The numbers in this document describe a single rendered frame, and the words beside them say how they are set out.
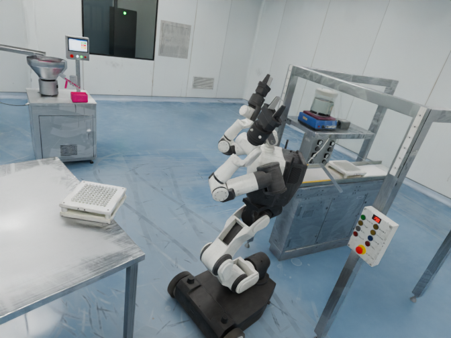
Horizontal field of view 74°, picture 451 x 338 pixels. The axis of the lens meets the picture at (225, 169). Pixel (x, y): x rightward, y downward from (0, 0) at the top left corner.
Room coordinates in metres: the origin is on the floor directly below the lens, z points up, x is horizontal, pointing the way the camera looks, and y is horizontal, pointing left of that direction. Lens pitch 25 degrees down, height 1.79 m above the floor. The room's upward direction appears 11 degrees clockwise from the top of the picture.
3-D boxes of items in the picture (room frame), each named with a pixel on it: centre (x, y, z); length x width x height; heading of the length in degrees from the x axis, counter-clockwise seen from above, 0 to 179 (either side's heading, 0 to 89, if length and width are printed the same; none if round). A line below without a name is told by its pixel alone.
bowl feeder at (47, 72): (3.22, 2.03, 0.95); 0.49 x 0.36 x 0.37; 129
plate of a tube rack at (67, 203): (1.28, 0.63, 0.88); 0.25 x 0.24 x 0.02; 3
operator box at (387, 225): (1.31, -0.81, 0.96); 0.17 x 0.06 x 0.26; 31
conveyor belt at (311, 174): (2.45, -1.05, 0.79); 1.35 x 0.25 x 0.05; 121
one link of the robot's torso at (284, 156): (1.56, -0.27, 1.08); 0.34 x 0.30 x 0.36; 0
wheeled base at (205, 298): (1.54, -0.21, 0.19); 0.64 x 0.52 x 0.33; 137
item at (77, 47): (3.45, 1.89, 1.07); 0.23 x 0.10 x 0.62; 129
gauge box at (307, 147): (2.04, -0.61, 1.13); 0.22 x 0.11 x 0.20; 121
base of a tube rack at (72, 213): (1.28, 0.63, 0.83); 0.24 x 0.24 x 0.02; 3
